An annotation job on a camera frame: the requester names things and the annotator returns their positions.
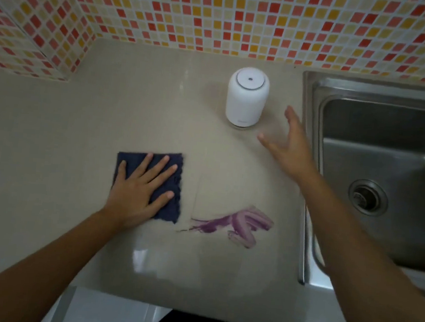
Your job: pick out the person's left hand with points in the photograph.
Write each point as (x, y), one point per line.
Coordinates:
(134, 198)

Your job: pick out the person's right hand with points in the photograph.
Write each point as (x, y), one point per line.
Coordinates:
(294, 152)

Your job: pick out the dark blue cloth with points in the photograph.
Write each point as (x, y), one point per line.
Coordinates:
(173, 200)

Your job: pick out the white cylindrical humidifier body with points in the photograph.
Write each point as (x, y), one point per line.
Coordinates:
(246, 98)

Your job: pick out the person's left forearm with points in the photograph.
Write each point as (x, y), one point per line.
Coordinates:
(37, 266)

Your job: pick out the person's right forearm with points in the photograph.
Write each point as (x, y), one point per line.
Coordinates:
(367, 264)

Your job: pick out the stainless steel double sink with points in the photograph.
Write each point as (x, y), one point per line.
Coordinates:
(377, 163)

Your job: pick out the round steel drain strainer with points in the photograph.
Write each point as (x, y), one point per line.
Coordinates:
(367, 197)

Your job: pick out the purple smear stain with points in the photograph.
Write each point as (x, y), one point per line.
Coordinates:
(240, 225)

